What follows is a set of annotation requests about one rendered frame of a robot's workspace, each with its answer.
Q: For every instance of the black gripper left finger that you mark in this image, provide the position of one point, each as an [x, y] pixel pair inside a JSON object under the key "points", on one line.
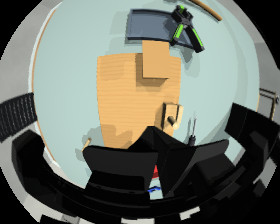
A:
{"points": [[131, 161]]}

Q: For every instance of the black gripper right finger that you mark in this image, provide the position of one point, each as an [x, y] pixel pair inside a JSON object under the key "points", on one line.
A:
{"points": [[175, 161]]}

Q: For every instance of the wooden dowel pin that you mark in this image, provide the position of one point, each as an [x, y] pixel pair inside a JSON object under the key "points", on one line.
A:
{"points": [[173, 122]]}

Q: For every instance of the black mallet with wooden handle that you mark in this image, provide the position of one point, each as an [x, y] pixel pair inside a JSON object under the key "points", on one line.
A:
{"points": [[206, 8]]}

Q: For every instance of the red shallow tray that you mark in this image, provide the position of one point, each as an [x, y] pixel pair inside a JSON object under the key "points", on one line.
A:
{"points": [[155, 175]]}

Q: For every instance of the tan wooden rod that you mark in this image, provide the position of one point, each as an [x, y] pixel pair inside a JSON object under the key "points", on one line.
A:
{"points": [[87, 143]]}

